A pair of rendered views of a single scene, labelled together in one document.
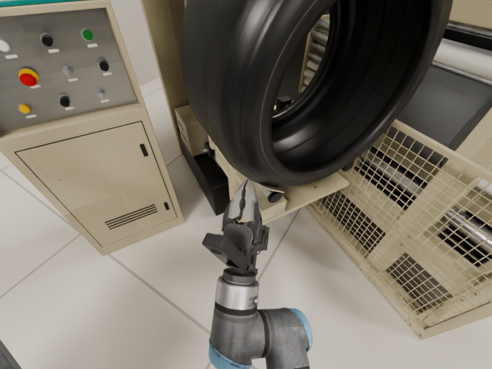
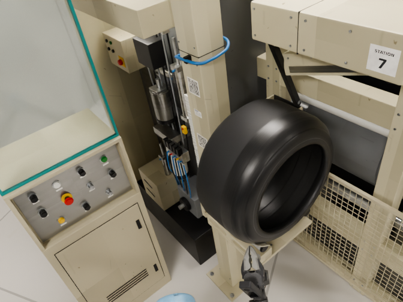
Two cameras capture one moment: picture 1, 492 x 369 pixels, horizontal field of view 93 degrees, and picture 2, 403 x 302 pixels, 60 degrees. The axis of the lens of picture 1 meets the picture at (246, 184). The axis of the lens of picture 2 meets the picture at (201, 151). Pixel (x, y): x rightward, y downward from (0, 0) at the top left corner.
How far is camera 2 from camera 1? 0.92 m
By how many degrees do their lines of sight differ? 8
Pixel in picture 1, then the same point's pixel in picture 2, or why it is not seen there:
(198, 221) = (184, 275)
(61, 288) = not seen: outside the picture
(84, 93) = (98, 195)
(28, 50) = (69, 181)
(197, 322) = not seen: outside the picture
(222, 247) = (250, 286)
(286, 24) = (258, 188)
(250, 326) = not seen: outside the picture
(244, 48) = (243, 199)
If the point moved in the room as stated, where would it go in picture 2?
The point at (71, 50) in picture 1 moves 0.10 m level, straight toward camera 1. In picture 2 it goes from (93, 172) to (104, 181)
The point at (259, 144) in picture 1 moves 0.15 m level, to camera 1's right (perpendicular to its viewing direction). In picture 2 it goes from (253, 229) to (292, 220)
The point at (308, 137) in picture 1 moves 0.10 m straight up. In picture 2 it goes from (274, 195) to (274, 180)
